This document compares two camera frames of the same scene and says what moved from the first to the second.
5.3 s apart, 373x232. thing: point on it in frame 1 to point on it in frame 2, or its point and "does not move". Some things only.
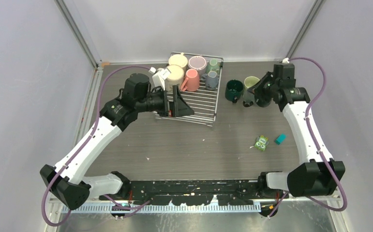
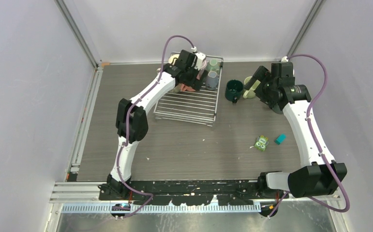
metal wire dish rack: x=202 y=102 does not move
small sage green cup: x=213 y=65 does not move
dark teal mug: x=233 y=90 does not move
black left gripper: x=180 y=108 to x=194 y=82
